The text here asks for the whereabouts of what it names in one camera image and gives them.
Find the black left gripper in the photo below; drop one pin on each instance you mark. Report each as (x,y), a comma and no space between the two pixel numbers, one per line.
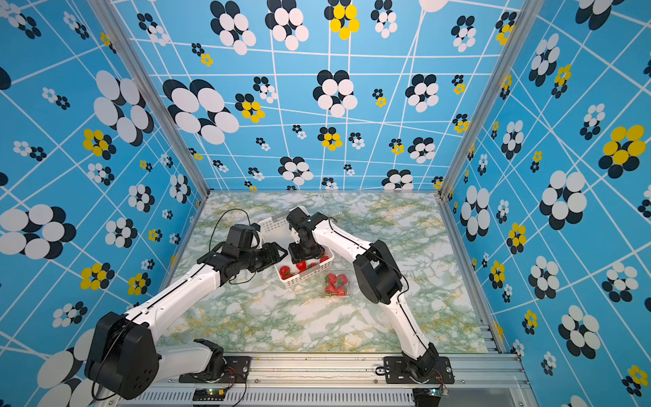
(273,254)

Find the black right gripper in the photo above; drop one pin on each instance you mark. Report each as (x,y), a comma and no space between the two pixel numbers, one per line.
(296,256)

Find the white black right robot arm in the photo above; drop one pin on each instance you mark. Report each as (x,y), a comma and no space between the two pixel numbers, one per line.
(379,279)

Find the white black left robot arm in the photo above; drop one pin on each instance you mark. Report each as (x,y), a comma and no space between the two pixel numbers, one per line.
(123,357)

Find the small green circuit board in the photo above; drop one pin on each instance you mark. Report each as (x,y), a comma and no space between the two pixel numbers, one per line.
(209,395)

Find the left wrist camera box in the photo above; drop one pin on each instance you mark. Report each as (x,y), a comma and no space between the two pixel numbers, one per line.
(243,237)

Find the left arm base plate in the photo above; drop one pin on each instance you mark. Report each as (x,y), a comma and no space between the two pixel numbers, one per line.
(224,369)

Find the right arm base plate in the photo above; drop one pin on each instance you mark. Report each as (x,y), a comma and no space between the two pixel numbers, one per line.
(403,370)

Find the aluminium front rail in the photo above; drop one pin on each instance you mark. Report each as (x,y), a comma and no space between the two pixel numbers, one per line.
(351,380)

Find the aluminium corner post left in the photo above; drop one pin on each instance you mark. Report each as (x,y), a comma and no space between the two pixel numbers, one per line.
(133,62)

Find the aluminium corner post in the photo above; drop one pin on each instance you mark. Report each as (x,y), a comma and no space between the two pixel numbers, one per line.
(133,62)
(526,19)

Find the aluminium corner post right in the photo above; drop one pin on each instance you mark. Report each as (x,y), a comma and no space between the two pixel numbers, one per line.
(526,19)

